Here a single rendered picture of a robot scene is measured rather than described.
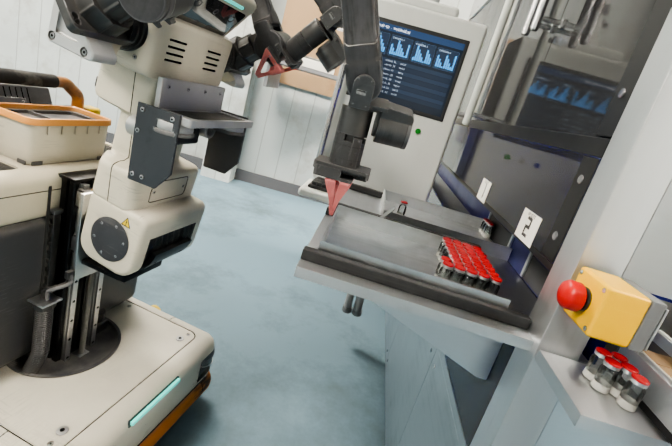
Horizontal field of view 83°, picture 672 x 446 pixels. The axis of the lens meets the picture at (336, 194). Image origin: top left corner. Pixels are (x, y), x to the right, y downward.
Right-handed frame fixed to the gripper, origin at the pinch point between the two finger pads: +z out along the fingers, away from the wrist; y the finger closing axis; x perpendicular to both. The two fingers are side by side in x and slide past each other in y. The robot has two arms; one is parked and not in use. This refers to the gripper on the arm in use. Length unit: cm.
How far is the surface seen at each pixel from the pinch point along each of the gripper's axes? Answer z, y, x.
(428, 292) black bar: 6.8, 19.9, -8.4
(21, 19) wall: -12, -374, 298
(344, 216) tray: 6.7, 1.8, 19.1
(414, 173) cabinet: 3, 22, 89
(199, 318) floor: 95, -55, 83
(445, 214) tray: 8, 32, 54
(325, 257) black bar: 5.8, 1.6, -8.6
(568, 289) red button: -4.1, 34.4, -18.7
